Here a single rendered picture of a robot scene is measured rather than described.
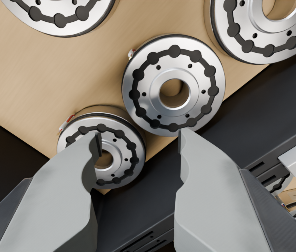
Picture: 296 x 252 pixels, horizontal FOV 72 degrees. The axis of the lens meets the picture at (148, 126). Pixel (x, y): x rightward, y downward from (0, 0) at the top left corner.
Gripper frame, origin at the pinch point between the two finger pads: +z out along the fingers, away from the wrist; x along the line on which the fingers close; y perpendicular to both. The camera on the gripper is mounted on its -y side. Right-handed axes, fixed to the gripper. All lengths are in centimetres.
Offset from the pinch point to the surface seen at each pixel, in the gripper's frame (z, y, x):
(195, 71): 8.1, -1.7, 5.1
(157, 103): 7.6, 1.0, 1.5
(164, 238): 1.3, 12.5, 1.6
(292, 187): 11.3, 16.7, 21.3
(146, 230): 1.3, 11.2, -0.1
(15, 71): 11.3, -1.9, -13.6
